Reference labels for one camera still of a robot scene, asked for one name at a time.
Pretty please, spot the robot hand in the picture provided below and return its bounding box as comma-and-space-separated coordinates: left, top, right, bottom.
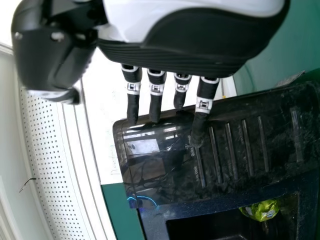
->
11, 0, 292, 148

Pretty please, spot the white perforated cable duct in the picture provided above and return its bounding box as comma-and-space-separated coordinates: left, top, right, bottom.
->
19, 84, 114, 240

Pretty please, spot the yellow-green biscuit packet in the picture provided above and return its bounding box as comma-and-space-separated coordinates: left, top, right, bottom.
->
238, 198, 282, 223

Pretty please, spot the black oven with glass door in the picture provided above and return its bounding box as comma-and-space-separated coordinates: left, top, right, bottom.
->
111, 79, 320, 240

